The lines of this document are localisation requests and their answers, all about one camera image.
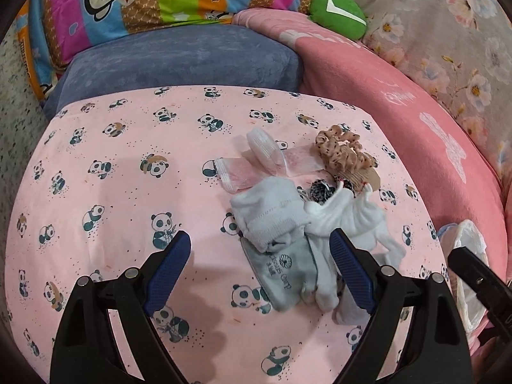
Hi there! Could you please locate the tan dotted scrunchie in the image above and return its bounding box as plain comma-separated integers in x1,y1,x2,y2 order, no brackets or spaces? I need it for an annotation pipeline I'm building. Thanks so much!
315,125,381,193

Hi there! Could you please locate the white lined trash bin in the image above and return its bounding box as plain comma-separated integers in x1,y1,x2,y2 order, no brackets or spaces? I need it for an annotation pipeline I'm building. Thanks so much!
437,219,490,337

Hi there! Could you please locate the pink fleece blanket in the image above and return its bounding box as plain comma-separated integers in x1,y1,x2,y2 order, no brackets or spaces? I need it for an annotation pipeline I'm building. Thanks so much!
232,7,507,355

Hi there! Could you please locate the white ruffled sock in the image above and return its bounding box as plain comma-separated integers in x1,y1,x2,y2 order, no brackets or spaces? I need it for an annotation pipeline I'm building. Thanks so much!
304,185,406,326

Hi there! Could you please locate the grey printed sock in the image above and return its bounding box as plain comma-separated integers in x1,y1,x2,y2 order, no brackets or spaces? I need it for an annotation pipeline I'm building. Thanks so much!
241,237,318,312

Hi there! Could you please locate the pink panda print sheet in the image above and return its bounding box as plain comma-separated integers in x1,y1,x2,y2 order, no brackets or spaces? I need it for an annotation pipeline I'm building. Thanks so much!
5,86,447,383

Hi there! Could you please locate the black white patterned scrunchie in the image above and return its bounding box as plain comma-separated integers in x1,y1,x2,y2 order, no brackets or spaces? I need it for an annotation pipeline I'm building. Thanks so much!
296,179,355,204

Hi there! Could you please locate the light grey folded sock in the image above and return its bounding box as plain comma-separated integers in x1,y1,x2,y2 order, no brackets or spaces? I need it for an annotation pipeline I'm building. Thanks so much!
230,177,310,253

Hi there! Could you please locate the sheer pink sock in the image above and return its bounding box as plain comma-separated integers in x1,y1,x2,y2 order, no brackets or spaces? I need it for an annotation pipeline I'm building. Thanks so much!
213,127,324,193

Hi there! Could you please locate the grey floral blanket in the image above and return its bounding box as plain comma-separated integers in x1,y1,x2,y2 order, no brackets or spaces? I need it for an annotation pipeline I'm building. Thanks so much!
355,0,511,186

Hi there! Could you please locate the green round check-mark pillow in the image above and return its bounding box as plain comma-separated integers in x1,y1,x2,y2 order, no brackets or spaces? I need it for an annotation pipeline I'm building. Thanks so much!
309,0,367,41

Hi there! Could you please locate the blue velvet cushion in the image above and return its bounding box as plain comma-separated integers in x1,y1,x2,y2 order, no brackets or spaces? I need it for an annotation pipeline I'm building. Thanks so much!
43,24,304,119

